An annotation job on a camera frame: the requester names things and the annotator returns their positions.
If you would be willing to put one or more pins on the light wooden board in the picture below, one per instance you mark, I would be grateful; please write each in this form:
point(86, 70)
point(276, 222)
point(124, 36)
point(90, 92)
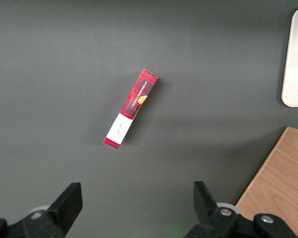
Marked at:
point(280, 188)

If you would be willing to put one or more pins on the red plaid shortbread box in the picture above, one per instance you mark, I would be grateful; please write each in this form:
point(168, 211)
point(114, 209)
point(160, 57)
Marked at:
point(134, 106)

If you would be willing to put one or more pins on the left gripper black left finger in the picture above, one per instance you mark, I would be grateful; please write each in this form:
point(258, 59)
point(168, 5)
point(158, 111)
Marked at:
point(62, 210)

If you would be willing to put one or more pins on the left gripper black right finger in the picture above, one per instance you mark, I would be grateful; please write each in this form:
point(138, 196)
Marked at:
point(208, 210)

